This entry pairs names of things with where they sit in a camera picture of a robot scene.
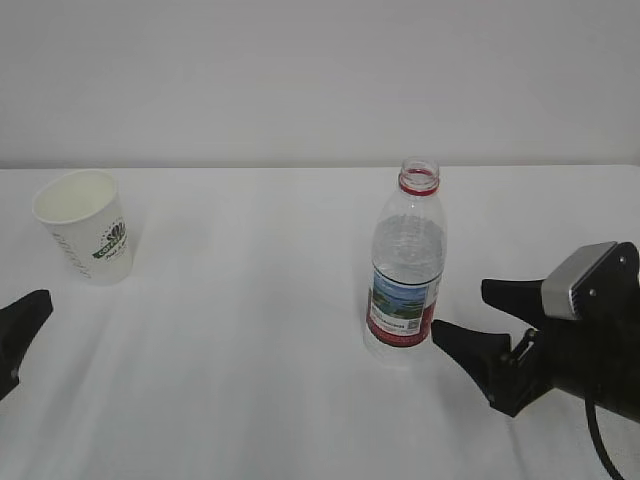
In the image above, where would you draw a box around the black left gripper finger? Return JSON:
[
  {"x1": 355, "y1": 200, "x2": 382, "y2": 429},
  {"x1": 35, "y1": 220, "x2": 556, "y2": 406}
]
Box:
[{"x1": 0, "y1": 289, "x2": 53, "y2": 400}]

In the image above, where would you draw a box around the white paper cup green logo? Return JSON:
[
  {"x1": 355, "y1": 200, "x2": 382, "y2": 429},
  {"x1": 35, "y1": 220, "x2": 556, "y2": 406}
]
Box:
[{"x1": 32, "y1": 169, "x2": 133, "y2": 285}]

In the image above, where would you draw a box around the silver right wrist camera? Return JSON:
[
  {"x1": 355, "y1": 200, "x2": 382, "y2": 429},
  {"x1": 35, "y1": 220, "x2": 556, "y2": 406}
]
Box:
[{"x1": 541, "y1": 241, "x2": 617, "y2": 321}]

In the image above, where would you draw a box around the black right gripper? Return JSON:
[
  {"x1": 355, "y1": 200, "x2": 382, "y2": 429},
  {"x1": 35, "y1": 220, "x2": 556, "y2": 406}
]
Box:
[{"x1": 431, "y1": 242, "x2": 639, "y2": 416}]

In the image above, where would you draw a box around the clear plastic water bottle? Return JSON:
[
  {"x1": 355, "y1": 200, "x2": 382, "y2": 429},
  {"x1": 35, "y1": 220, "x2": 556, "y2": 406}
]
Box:
[{"x1": 364, "y1": 157, "x2": 447, "y2": 368}]

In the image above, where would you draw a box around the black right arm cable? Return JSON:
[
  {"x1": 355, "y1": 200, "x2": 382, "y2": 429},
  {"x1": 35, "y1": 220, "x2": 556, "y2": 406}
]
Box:
[{"x1": 584, "y1": 392, "x2": 626, "y2": 480}]

